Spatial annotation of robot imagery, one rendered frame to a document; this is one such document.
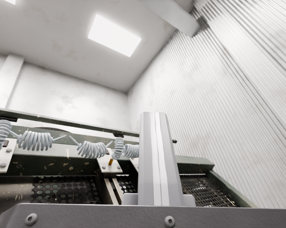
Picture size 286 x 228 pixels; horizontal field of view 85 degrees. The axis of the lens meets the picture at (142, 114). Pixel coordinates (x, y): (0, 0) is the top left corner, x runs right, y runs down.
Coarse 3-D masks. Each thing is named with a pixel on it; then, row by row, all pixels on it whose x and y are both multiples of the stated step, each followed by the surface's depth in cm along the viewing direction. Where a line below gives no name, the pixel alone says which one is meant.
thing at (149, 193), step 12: (144, 120) 10; (144, 132) 9; (144, 144) 8; (156, 144) 8; (144, 156) 7; (156, 156) 7; (144, 168) 7; (156, 168) 7; (144, 180) 6; (156, 180) 6; (144, 192) 6; (156, 192) 6; (132, 204) 7; (144, 204) 6; (156, 204) 6
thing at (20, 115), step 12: (0, 108) 50; (36, 120) 55; (48, 120) 57; (60, 120) 59; (12, 132) 50; (36, 132) 53; (108, 132) 71; (120, 132) 74; (132, 132) 78; (24, 144) 49; (48, 144) 56; (84, 144) 60; (96, 144) 63; (108, 144) 69; (84, 156) 61; (96, 156) 63; (132, 156) 73
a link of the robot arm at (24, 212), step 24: (0, 216) 5; (24, 216) 4; (48, 216) 4; (72, 216) 4; (96, 216) 4; (120, 216) 4; (144, 216) 5; (168, 216) 4; (192, 216) 5; (216, 216) 5; (240, 216) 5; (264, 216) 5
